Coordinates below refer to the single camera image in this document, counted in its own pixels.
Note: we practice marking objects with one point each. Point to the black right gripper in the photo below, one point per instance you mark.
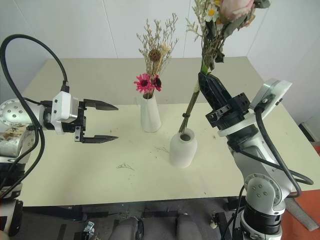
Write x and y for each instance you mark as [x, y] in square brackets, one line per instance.
[232, 113]

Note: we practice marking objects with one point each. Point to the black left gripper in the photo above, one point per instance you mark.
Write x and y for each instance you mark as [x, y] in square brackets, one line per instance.
[81, 120]

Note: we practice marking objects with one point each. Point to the bouquet with pink rose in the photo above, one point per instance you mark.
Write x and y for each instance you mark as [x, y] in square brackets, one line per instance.
[212, 47]

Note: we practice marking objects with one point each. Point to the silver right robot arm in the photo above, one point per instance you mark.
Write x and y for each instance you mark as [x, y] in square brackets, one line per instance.
[260, 160]

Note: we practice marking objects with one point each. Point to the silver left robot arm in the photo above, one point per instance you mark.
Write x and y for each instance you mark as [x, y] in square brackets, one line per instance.
[14, 112]

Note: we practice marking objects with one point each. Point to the tall slim white vase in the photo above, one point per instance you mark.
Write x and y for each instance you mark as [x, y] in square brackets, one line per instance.
[150, 117]

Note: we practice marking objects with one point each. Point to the small dried twig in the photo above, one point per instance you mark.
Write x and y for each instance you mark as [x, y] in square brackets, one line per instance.
[162, 149]
[125, 166]

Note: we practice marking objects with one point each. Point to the dried bouquet with magenta daisies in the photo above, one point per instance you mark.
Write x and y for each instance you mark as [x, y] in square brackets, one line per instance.
[156, 53]

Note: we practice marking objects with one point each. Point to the short round white vase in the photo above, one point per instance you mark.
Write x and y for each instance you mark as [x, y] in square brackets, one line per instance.
[182, 152]

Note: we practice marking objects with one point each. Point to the black box on floor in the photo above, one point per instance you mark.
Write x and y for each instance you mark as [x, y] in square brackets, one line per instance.
[310, 132]

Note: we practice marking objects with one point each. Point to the metal caster wheel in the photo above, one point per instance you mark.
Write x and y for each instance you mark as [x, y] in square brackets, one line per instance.
[89, 228]

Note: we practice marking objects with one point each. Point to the grey strip on floor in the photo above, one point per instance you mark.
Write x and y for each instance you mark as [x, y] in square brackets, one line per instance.
[300, 215]

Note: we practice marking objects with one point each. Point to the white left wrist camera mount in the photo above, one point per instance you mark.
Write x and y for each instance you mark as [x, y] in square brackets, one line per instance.
[61, 105]

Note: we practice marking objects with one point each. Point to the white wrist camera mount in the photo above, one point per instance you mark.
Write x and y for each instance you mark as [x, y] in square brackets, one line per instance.
[61, 105]
[272, 95]

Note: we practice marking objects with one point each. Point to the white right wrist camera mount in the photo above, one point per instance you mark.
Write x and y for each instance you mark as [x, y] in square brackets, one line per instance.
[272, 95]

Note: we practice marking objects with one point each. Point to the black table frame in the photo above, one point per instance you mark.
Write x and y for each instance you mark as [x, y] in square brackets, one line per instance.
[50, 210]

